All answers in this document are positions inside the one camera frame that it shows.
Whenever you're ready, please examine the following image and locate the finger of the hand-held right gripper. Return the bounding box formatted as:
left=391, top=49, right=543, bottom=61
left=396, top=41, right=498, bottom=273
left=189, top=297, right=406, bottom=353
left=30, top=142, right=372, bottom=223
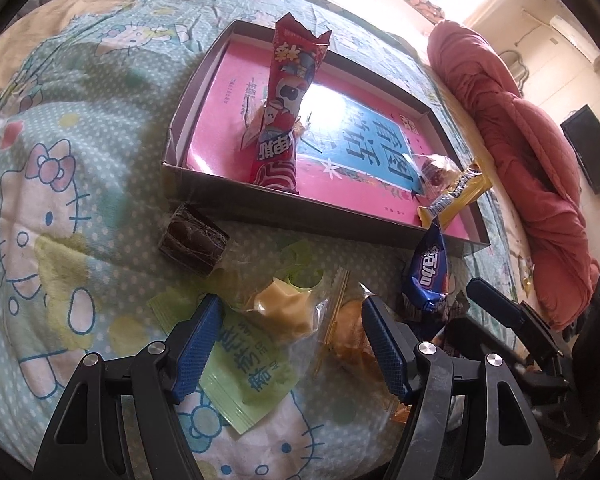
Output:
left=442, top=316, right=488, bottom=358
left=466, top=277, right=571, bottom=361

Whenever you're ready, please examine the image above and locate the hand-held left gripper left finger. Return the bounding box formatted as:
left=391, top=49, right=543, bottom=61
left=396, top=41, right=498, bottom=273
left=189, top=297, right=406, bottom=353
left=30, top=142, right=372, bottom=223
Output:
left=32, top=294, right=226, bottom=480

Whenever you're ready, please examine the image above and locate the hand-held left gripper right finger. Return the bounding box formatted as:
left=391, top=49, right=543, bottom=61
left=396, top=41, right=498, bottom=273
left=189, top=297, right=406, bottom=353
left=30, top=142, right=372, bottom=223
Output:
left=361, top=296, right=553, bottom=480

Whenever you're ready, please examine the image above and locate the brown chocolate bar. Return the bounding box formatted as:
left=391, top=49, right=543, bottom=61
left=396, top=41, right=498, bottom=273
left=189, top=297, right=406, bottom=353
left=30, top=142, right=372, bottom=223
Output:
left=397, top=290, right=473, bottom=361

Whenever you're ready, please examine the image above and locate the clear-wrapped bread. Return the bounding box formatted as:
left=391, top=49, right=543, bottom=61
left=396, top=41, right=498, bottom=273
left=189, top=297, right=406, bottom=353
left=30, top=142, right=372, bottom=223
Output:
left=312, top=267, right=416, bottom=423

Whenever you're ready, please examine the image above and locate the green packet with yellow cake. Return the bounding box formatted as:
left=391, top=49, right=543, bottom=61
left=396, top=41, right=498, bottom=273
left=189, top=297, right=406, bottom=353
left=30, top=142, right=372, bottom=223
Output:
left=147, top=267, right=331, bottom=435

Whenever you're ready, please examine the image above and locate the blue cookie packet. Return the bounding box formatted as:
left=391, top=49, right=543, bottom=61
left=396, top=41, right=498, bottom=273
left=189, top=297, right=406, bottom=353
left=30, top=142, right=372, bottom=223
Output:
left=400, top=220, right=453, bottom=321

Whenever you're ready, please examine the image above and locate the clear-wrapped dark chocolate cake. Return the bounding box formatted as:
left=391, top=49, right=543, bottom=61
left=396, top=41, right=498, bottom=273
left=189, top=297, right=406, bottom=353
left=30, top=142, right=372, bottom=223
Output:
left=159, top=202, right=231, bottom=277

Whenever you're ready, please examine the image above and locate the yellow wafer packet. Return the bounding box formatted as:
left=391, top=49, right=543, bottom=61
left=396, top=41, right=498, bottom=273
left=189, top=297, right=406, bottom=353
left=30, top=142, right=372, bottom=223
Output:
left=417, top=162, right=493, bottom=233

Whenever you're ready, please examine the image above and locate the small clear candy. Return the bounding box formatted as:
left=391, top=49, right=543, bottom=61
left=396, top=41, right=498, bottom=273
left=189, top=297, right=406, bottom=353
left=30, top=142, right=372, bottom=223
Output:
left=412, top=152, right=463, bottom=196

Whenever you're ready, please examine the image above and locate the brown cardboard box tray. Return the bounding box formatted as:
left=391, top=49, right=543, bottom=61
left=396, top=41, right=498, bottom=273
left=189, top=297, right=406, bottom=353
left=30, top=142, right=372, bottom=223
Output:
left=161, top=20, right=491, bottom=261

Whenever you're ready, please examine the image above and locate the red snack packet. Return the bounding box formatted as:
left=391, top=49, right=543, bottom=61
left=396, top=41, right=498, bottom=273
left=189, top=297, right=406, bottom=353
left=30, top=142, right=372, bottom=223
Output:
left=249, top=14, right=331, bottom=195

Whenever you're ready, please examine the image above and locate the red quilt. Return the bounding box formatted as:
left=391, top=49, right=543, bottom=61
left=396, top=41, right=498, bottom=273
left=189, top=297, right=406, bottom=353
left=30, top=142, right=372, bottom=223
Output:
left=426, top=20, right=600, bottom=331

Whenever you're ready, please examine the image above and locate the black television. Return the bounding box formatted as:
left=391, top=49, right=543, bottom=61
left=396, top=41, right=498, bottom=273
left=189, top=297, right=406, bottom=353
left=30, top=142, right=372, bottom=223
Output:
left=560, top=104, right=600, bottom=195

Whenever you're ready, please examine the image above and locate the cartoon cat printed blanket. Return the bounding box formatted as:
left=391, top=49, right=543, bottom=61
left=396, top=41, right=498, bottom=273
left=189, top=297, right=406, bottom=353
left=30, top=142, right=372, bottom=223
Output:
left=0, top=0, right=518, bottom=480

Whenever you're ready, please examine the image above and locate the white air conditioner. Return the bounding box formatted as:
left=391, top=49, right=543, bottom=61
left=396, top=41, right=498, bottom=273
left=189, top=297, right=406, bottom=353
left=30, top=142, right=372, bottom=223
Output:
left=550, top=16, right=600, bottom=63

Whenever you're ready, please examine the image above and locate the white hose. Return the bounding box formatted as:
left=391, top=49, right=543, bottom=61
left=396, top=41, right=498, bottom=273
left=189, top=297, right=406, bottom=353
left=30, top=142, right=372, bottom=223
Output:
left=500, top=50, right=528, bottom=96

